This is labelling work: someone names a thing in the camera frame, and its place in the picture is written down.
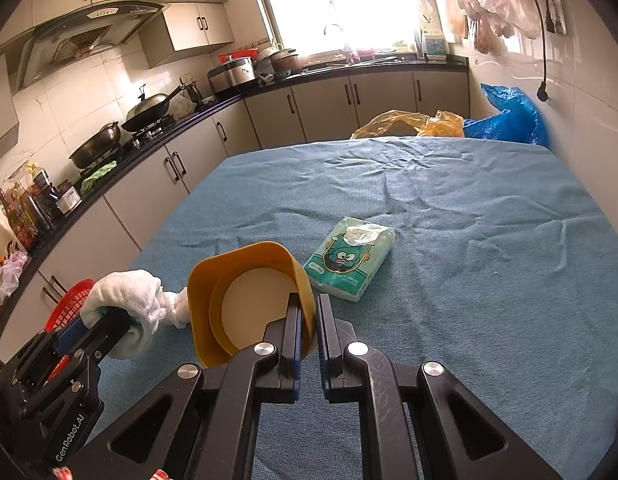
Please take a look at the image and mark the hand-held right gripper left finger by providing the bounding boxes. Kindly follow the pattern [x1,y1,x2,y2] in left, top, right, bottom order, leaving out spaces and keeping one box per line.
[59,292,305,480]

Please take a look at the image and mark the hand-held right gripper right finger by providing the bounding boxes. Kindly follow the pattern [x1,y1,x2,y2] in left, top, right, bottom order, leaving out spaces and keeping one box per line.
[316,292,564,480]

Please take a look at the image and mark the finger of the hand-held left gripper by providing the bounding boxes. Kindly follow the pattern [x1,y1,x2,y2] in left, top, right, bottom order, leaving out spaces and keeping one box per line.
[0,322,91,401]
[19,309,133,418]

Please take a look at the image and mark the red plastic basket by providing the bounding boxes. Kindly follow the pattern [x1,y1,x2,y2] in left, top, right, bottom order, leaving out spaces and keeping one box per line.
[43,280,96,366]

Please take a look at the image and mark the white cloth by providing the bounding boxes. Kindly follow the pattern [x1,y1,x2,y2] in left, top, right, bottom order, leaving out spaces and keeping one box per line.
[80,269,194,361]

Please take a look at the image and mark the yellow plastic bowl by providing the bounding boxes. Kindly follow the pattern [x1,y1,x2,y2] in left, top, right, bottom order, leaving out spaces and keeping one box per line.
[187,241,317,368]

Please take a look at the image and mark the white plastic bag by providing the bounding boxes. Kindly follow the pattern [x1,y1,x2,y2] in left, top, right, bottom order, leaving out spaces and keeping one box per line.
[0,250,30,306]

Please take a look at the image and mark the green tissue packet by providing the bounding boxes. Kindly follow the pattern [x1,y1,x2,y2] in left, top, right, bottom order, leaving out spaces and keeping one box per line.
[304,216,396,303]

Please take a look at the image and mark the small condiment jar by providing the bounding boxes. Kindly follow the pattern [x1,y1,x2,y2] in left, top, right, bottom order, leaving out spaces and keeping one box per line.
[56,180,82,216]

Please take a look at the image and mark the white lower kitchen cabinets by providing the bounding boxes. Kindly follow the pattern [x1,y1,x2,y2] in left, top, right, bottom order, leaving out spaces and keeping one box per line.
[0,67,470,361]

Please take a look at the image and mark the group of condiment bottles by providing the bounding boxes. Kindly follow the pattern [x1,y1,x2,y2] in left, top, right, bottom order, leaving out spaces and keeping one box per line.
[0,162,62,251]

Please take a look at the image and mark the green dish cloth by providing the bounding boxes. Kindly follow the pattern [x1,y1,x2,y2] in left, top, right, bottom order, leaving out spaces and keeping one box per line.
[80,161,119,193]

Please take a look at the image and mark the blue tablecloth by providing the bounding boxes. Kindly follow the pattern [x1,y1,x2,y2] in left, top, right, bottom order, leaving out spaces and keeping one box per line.
[86,137,618,480]

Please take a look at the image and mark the black open wok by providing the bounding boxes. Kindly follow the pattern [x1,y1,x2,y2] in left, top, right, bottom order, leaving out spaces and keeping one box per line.
[69,121,122,170]

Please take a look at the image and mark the gas stove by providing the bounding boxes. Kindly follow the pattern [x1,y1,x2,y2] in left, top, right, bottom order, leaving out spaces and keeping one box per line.
[122,115,175,143]

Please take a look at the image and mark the wok with steel lid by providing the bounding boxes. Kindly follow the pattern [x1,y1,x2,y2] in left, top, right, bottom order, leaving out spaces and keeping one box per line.
[120,82,187,132]

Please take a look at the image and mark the black kitchen countertop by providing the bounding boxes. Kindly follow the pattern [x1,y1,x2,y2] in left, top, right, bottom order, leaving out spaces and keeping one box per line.
[0,55,470,321]

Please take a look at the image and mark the yellow plastic bag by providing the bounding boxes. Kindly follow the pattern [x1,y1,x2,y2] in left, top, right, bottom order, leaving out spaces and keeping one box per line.
[350,109,466,140]

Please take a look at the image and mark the steel rice cooker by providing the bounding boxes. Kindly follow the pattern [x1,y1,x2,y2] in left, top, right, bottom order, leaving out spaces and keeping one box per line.
[207,56,257,93]

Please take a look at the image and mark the range hood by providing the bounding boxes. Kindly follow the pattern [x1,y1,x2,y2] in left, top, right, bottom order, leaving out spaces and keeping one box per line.
[14,0,171,93]

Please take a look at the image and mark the dark cooking pot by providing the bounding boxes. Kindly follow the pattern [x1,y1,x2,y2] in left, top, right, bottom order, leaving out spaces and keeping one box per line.
[269,47,301,78]

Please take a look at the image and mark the red plastic tray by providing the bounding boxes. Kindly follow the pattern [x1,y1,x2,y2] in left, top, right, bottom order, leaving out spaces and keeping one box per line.
[218,50,260,65]

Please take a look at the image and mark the blue plastic bag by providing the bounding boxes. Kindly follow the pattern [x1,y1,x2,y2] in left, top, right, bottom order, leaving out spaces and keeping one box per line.
[463,82,550,148]

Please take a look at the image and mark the steel faucet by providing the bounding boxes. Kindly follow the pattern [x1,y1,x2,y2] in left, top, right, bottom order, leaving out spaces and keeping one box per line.
[323,23,355,66]

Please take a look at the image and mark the green printed box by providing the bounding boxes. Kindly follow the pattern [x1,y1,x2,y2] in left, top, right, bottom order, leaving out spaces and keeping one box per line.
[426,32,449,58]

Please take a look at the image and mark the kitchen window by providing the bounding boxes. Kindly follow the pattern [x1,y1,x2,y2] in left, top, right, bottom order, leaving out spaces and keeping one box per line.
[251,0,425,58]

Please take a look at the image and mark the white power strip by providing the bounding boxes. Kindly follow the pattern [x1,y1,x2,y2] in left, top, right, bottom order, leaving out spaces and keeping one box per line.
[545,0,570,36]

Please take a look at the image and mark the hanging power cable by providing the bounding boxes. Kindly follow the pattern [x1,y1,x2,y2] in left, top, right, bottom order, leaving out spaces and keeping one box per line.
[521,0,552,103]

